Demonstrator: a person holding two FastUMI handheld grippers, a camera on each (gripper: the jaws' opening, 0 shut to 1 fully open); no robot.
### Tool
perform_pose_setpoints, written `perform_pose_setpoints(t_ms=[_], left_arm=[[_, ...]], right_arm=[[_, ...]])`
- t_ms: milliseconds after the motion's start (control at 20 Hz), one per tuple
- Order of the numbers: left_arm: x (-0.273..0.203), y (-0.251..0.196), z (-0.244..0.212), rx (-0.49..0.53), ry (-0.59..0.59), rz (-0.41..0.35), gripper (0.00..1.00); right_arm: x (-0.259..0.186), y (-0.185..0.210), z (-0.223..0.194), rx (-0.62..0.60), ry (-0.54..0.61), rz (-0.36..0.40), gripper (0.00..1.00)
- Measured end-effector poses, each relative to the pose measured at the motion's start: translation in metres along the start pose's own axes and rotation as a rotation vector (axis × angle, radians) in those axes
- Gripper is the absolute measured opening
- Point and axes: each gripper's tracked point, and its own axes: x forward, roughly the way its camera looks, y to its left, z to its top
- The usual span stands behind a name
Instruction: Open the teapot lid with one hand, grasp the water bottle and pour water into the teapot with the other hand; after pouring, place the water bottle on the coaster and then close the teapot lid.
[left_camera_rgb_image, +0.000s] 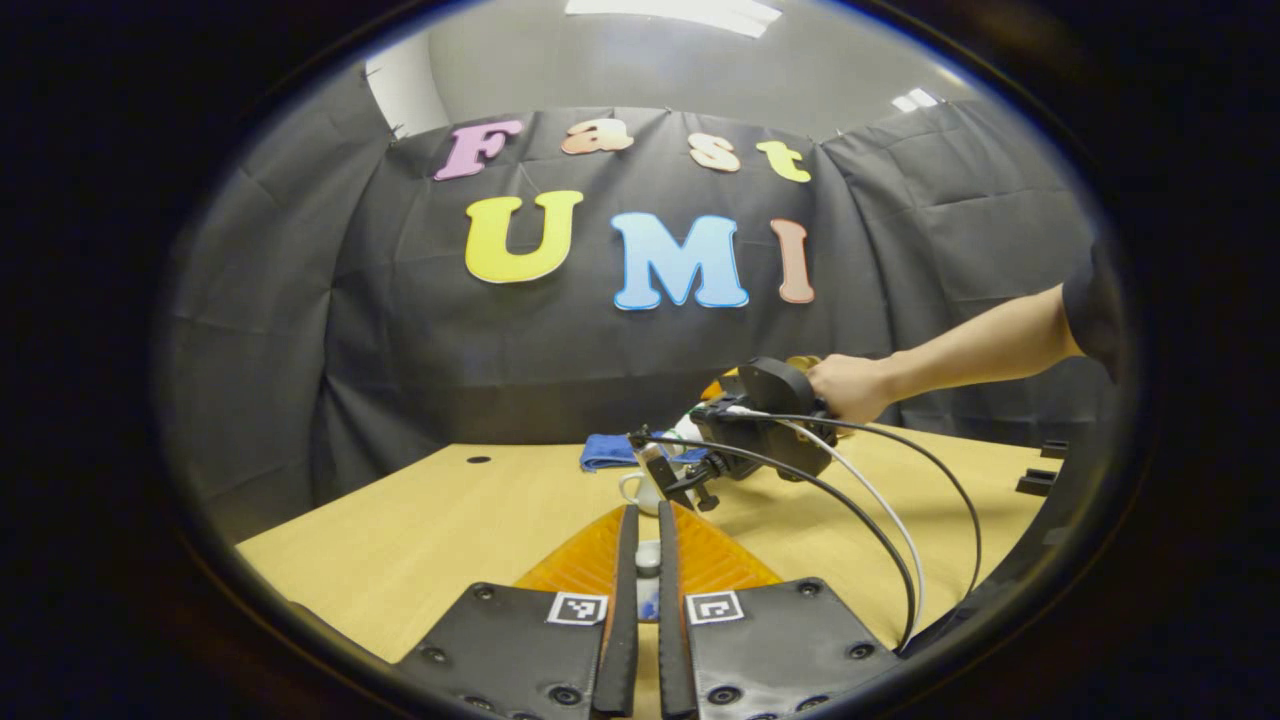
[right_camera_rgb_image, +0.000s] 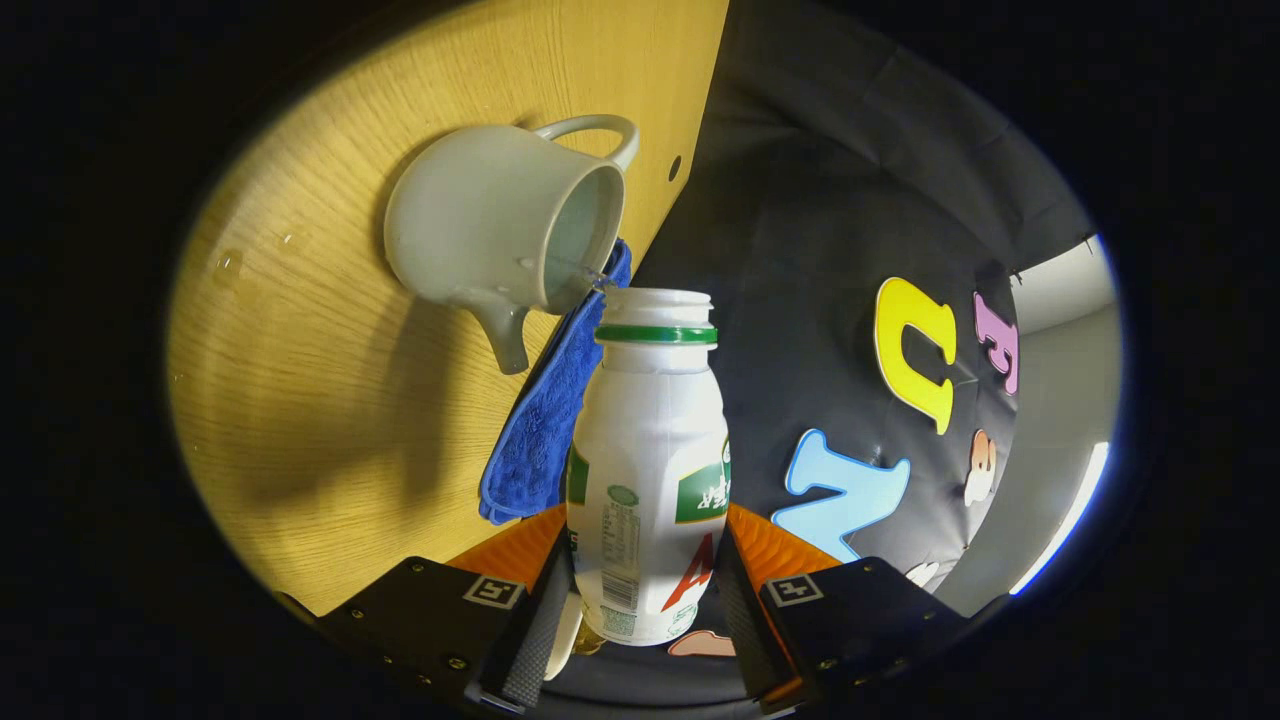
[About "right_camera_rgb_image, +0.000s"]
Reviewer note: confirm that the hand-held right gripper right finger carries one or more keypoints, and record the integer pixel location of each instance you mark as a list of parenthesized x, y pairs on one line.
[(742, 620)]

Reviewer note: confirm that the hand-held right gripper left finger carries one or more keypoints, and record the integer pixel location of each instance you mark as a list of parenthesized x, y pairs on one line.
[(540, 630)]

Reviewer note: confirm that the white plastic water bottle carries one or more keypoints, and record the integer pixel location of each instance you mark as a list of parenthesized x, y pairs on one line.
[(645, 450)]

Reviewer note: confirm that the white ceramic teacup with spout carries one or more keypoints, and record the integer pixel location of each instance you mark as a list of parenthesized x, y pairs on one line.
[(470, 220)]

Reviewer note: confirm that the blue folded towel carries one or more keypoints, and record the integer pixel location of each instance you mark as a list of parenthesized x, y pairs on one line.
[(540, 420)]

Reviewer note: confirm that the black backdrop cloth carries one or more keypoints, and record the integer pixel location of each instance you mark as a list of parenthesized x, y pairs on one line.
[(800, 200)]

